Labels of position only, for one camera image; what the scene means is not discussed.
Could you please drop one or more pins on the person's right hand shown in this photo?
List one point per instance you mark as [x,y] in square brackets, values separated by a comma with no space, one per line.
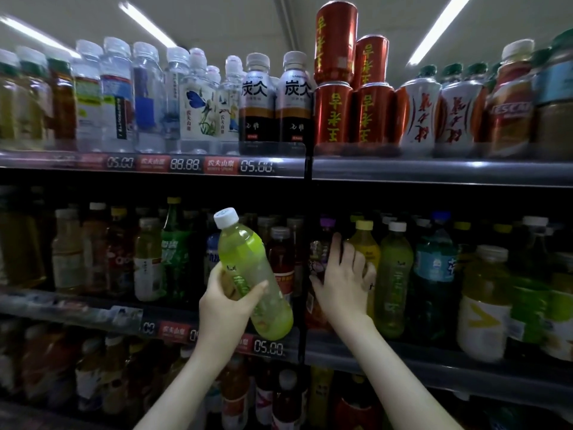
[347,295]

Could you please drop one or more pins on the person's left hand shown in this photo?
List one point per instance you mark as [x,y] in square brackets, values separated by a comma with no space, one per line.
[221,322]

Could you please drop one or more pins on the green drink bottle white cap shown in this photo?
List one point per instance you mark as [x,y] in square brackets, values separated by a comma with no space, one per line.
[250,264]

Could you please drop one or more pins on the red tea bottle white label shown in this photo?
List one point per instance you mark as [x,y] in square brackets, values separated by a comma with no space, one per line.
[282,259]

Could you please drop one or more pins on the row of tea juice bottles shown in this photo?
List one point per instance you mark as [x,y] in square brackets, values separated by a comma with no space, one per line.
[89,376]

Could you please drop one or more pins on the black label coffee bottle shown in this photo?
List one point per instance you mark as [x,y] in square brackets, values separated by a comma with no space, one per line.
[257,107]
[294,107]

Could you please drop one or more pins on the row of clear water bottles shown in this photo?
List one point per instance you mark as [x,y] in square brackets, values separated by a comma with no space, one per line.
[147,98]

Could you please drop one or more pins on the brown tea bottle horse label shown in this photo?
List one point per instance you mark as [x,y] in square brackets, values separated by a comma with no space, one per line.
[62,107]

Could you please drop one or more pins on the row of yellow tea bottles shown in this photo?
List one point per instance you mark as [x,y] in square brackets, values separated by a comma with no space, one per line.
[18,107]

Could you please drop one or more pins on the person's right forearm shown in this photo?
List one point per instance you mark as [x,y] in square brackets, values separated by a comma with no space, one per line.
[394,389]

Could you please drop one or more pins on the person's left forearm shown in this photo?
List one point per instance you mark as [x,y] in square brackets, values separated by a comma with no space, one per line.
[183,398]

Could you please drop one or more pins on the green pictured price label strip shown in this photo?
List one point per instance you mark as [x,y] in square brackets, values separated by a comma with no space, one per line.
[174,331]

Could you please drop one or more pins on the red black price label strip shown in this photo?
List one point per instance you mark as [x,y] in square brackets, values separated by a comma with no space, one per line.
[185,164]

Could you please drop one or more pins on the stack of red drink cans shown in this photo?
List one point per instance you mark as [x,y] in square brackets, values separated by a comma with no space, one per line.
[333,111]

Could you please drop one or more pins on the ceiling tube light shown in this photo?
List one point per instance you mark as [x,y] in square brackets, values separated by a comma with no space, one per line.
[36,34]
[441,29]
[147,24]

